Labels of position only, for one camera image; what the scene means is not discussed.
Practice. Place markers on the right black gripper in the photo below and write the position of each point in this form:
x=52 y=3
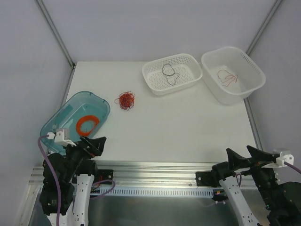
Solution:
x=254 y=162

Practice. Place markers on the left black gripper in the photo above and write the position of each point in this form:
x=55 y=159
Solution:
x=84 y=146

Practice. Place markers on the red orange cable ball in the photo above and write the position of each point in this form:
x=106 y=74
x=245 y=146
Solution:
x=126 y=100

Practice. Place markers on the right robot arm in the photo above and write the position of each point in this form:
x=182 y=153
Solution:
x=283 y=201

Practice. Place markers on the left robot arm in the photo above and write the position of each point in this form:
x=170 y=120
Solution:
x=68 y=181

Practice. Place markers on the teal plastic tub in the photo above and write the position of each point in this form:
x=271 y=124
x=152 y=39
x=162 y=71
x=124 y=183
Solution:
x=83 y=114

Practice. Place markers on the white translucent tub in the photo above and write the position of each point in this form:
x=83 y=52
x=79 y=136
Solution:
x=231 y=75

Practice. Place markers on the white perforated basket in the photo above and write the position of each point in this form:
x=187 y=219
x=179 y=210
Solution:
x=170 y=74

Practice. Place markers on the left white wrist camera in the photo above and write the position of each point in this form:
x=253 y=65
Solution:
x=61 y=137

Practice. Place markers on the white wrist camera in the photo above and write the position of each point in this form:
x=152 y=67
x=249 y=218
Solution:
x=61 y=137
x=284 y=156

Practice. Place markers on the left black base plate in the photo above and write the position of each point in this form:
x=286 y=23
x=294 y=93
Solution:
x=104 y=174

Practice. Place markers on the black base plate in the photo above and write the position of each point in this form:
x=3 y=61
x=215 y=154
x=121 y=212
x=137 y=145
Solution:
x=104 y=174
x=204 y=178

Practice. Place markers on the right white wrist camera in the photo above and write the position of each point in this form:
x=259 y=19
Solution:
x=284 y=156

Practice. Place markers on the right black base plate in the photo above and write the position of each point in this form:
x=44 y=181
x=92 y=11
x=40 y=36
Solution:
x=204 y=178

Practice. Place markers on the aluminium mounting rail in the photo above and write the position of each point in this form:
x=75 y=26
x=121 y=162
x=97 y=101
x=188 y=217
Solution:
x=154 y=174

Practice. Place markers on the white slotted cable duct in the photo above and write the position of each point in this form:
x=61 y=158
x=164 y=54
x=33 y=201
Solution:
x=162 y=192

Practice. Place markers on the right aluminium frame post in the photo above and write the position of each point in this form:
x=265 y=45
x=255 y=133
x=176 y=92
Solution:
x=274 y=8

